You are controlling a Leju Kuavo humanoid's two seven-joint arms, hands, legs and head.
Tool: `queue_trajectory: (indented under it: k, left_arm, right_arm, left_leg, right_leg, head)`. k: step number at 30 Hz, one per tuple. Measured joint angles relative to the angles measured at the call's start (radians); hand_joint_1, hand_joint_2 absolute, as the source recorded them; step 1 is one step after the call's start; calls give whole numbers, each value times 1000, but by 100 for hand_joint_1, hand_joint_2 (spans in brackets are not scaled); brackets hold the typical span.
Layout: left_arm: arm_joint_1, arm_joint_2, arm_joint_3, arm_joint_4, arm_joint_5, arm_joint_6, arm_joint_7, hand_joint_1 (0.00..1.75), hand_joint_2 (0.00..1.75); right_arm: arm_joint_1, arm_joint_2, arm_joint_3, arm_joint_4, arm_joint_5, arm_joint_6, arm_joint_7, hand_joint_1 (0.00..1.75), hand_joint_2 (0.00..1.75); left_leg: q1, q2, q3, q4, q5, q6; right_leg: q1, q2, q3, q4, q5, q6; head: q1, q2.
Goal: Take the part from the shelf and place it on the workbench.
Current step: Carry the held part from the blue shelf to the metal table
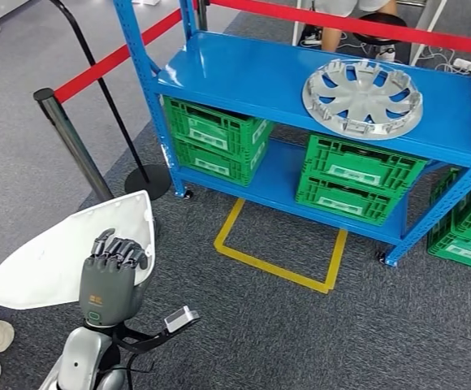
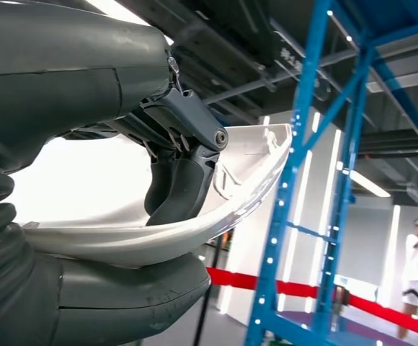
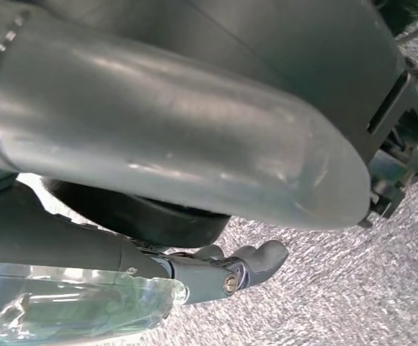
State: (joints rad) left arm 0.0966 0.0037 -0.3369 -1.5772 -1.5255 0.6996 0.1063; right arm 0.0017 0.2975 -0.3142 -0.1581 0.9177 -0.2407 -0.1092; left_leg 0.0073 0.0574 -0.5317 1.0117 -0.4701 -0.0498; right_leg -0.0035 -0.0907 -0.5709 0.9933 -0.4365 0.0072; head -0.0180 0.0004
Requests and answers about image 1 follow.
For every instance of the silver wheel hubcap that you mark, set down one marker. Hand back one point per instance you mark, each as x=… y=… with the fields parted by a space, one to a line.
x=361 y=99

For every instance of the white plastic car body part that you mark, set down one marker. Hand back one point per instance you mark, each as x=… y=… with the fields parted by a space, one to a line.
x=48 y=258

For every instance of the black round stool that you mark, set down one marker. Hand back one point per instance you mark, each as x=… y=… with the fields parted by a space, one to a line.
x=382 y=17

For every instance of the blue metal shelf rack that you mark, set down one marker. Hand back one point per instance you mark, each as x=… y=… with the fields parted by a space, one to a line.
x=239 y=75

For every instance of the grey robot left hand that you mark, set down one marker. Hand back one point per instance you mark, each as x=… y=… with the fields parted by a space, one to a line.
x=105 y=290

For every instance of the red barrier belt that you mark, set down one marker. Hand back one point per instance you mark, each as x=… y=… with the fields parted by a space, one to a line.
x=113 y=56
x=341 y=21

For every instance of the white display block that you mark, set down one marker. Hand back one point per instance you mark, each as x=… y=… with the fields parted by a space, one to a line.
x=146 y=2

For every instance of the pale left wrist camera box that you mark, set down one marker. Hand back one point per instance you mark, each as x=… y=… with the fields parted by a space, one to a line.
x=180 y=319

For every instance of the white power strip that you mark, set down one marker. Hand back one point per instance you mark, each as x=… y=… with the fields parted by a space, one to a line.
x=467 y=65

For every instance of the thin black pole stand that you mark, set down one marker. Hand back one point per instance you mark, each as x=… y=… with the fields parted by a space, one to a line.
x=148 y=183

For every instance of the grey metal barrier stanchion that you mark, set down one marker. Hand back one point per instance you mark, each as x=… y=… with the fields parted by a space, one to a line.
x=72 y=142

